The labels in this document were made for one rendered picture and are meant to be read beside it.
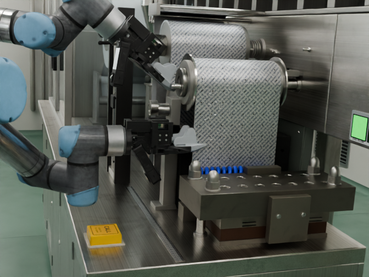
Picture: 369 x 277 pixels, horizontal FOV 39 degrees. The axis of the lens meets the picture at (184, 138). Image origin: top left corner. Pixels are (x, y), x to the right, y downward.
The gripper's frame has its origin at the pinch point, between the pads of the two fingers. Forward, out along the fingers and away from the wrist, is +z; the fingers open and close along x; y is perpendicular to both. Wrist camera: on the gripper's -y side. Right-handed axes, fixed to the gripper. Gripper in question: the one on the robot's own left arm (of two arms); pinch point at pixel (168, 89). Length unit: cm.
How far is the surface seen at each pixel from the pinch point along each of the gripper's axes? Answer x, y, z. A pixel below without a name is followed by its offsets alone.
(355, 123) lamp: -29.3, 20.5, 30.2
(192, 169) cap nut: -14.6, -11.7, 13.1
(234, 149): -7.1, -0.5, 22.1
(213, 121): -7.1, 1.0, 12.3
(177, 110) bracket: 0.2, -2.6, 5.6
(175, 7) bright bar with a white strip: 23.0, 21.7, -8.1
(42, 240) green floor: 200, -110, 61
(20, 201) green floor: 282, -118, 52
